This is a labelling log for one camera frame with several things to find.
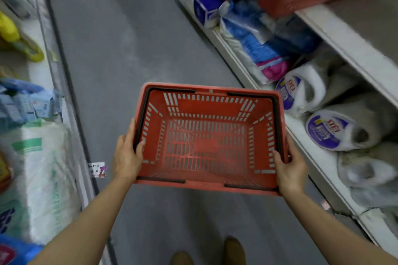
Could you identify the person's right forearm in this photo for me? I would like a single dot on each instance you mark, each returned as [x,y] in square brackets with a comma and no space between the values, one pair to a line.
[335,233]

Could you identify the person's brown shoe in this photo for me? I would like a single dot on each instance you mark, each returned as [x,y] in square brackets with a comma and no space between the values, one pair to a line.
[182,258]
[234,252]

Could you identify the person's right brown shoe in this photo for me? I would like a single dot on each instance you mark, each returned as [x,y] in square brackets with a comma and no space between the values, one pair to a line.
[234,252]

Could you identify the white green woven sack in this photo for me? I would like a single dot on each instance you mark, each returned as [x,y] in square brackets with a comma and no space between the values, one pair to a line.
[43,181]

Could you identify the blue red printed pack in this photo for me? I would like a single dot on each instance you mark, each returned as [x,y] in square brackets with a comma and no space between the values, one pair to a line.
[15,252]

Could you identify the white opposite aisle shelving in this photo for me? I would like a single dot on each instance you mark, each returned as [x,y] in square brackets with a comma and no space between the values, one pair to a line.
[40,72]

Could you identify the white metal store shelves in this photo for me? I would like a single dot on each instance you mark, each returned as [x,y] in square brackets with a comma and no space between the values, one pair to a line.
[351,38]

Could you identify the person's right hand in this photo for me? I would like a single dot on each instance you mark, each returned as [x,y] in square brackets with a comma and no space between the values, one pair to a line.
[292,174]

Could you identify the person's left forearm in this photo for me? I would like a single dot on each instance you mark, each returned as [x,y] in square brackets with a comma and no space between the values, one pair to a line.
[84,230]

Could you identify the blue pink white bag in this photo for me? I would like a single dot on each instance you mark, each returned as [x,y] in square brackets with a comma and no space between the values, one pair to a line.
[255,44]

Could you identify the yellow plastic bag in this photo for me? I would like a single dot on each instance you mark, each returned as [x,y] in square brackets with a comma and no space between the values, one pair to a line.
[12,35]

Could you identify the pale blue boxed packs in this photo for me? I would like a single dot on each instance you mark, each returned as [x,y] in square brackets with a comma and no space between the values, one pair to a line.
[31,106]

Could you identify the white pink paper tag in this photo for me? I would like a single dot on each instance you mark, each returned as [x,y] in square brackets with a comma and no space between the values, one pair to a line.
[97,170]

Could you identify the white blue package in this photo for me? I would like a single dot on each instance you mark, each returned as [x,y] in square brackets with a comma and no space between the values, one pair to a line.
[205,7]

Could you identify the person's left brown shoe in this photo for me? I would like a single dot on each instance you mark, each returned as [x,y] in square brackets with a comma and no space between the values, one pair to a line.
[182,258]

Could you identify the person's left hand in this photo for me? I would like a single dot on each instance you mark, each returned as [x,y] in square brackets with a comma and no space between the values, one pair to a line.
[127,162]

